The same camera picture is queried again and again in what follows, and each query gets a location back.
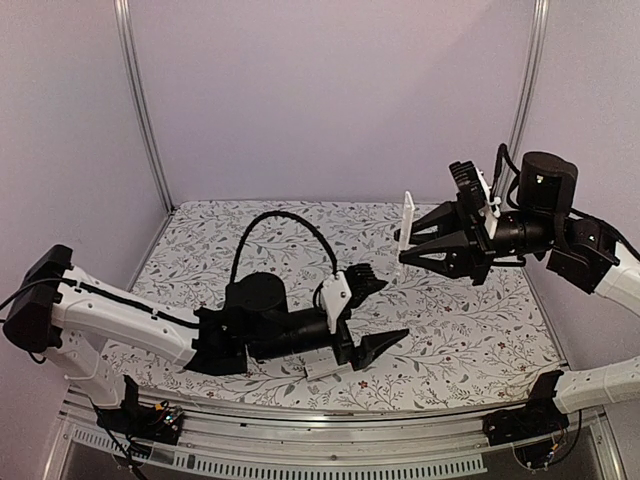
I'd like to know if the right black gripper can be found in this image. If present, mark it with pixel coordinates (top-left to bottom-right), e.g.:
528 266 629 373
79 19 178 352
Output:
394 193 557 285

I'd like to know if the white remote battery cover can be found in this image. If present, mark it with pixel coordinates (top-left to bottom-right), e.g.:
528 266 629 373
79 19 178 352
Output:
394 191 415 282

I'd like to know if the white remote control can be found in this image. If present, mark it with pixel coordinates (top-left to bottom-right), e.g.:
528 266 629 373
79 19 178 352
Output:
304 357 348 381

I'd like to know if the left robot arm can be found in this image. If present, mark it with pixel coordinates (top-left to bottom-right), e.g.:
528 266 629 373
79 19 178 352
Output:
1 245 409 434

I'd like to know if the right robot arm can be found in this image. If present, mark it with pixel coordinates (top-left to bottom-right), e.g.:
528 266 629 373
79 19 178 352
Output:
394 145 639 313

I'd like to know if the floral patterned table mat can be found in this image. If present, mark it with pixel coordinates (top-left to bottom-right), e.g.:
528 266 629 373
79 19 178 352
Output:
94 199 560 414

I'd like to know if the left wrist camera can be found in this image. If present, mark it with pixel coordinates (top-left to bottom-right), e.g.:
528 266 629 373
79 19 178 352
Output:
320 263 380 334

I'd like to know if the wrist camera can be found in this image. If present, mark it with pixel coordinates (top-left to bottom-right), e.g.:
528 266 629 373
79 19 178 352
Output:
320 263 380 334
449 161 502 240

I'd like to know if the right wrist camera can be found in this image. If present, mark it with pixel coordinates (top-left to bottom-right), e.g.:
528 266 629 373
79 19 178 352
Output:
449 161 502 240

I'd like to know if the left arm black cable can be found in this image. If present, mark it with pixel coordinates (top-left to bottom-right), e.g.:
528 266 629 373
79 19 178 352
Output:
229 210 341 286

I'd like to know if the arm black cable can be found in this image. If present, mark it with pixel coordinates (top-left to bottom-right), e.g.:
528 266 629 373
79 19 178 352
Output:
492 143 521 201
229 210 341 286

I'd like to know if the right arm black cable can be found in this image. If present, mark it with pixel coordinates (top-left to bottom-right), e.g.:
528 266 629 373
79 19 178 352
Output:
492 143 521 201

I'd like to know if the aluminium front rail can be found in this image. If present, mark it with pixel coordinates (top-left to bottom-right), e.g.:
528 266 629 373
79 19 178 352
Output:
43 388 630 479

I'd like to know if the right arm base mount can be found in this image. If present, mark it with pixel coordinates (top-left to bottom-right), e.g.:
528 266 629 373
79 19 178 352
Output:
482 370 583 472

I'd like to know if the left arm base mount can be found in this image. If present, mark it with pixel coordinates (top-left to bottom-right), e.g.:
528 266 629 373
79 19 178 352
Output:
94 375 184 446

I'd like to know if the right aluminium frame post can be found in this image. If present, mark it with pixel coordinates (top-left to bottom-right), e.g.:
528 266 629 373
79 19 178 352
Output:
508 0 550 160

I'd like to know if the aluminium frame post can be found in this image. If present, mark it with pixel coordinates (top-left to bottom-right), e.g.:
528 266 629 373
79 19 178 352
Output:
508 0 550 160
113 0 175 215

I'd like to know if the left aluminium frame post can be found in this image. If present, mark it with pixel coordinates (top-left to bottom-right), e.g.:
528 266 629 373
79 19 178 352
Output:
113 0 175 215

